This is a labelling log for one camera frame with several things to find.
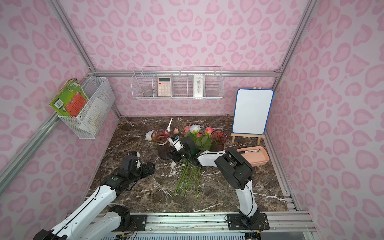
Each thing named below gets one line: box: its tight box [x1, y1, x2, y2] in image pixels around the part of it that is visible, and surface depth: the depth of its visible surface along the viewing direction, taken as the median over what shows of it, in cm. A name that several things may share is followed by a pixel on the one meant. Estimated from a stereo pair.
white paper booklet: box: [79, 97, 109, 134], surface depth 86 cm
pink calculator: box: [157, 77, 172, 97], surface depth 96 cm
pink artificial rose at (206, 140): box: [201, 127, 215, 151], surface depth 101 cm
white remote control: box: [193, 75, 204, 97], surface depth 95 cm
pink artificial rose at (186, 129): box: [184, 125, 191, 135], surface depth 108 cm
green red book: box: [49, 78, 89, 117], surface depth 73 cm
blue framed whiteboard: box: [232, 88, 274, 135], surface depth 93 cm
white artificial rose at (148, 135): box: [144, 129, 155, 142], surface depth 106 cm
